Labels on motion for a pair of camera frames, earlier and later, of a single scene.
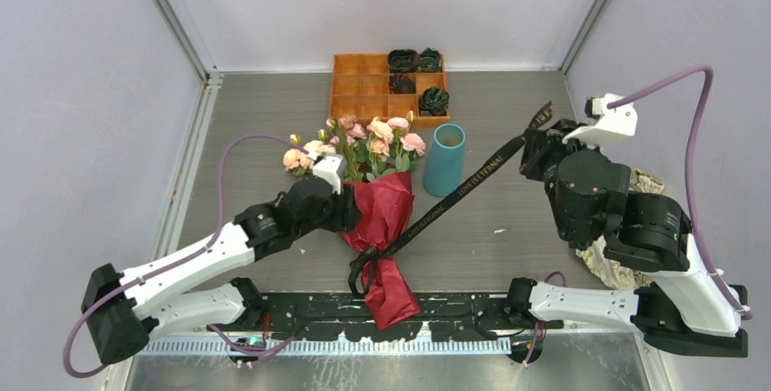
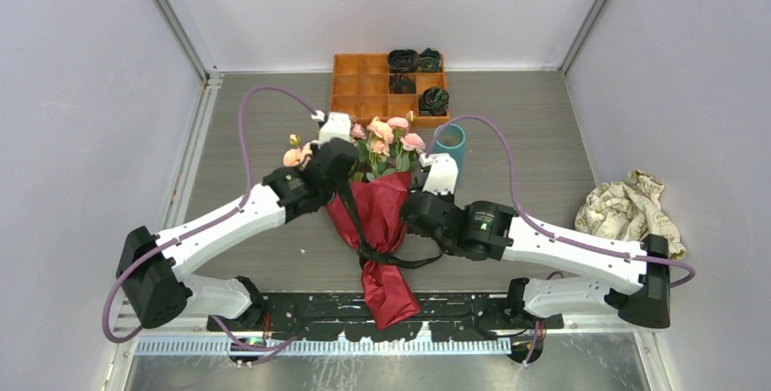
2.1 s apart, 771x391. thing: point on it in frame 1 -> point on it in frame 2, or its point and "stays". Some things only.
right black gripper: [537, 142] -> [446, 198]
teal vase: [443, 174] stays
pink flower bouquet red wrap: [375, 155] stays
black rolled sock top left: [403, 60] stays
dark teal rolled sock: [430, 60] stays
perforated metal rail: [349, 346] stays
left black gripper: [347, 213] -> [315, 148]
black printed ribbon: [440, 195] -> [369, 255]
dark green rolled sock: [434, 102] stays
